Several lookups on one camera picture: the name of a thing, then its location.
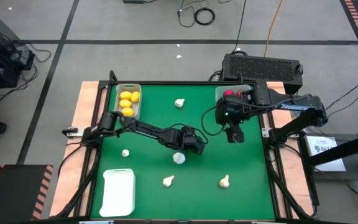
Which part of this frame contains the coiled black cable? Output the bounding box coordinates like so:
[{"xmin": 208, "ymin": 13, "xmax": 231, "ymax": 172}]
[{"xmin": 193, "ymin": 7, "xmax": 216, "ymax": 26}]

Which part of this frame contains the clear plastic bin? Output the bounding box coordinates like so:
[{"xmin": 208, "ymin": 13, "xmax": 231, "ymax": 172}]
[{"xmin": 214, "ymin": 84, "xmax": 254, "ymax": 103}]

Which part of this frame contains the grey side table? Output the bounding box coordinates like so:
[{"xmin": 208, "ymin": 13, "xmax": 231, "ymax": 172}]
[{"xmin": 300, "ymin": 133, "xmax": 358, "ymax": 183}]

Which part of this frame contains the light grey plastic bin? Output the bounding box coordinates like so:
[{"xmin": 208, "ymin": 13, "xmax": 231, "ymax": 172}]
[{"xmin": 113, "ymin": 83, "xmax": 142, "ymax": 121}]

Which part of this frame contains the black metal beam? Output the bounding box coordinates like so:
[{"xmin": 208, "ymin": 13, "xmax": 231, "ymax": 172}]
[{"xmin": 306, "ymin": 130, "xmax": 358, "ymax": 167}]

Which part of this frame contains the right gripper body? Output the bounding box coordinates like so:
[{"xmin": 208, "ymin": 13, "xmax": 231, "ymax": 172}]
[{"xmin": 224, "ymin": 121, "xmax": 246, "ymax": 144}]

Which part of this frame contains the long black floor cable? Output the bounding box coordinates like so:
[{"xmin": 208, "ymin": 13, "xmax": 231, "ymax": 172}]
[{"xmin": 232, "ymin": 0, "xmax": 248, "ymax": 54}]

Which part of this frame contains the tangled black cable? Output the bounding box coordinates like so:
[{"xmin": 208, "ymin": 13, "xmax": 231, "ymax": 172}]
[{"xmin": 177, "ymin": 0, "xmax": 196, "ymax": 28}]

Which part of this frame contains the white printed paper sheet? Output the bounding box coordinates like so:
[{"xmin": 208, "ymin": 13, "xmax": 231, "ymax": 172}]
[{"xmin": 306, "ymin": 135, "xmax": 347, "ymax": 172}]

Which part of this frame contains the black computer case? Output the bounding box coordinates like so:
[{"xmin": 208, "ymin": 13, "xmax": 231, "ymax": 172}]
[{"xmin": 221, "ymin": 53, "xmax": 304, "ymax": 100}]

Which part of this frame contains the yellow floor cable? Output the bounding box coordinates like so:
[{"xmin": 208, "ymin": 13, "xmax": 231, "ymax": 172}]
[{"xmin": 263, "ymin": 0, "xmax": 284, "ymax": 58}]

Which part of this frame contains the white plastic bin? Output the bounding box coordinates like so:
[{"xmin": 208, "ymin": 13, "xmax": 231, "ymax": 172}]
[{"xmin": 99, "ymin": 168, "xmax": 136, "ymax": 218}]

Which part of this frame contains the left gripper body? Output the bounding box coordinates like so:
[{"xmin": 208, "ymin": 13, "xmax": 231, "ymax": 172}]
[{"xmin": 177, "ymin": 125, "xmax": 206, "ymax": 156}]

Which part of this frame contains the green table mat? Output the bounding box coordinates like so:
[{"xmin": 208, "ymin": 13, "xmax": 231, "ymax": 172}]
[{"xmin": 90, "ymin": 83, "xmax": 276, "ymax": 220}]

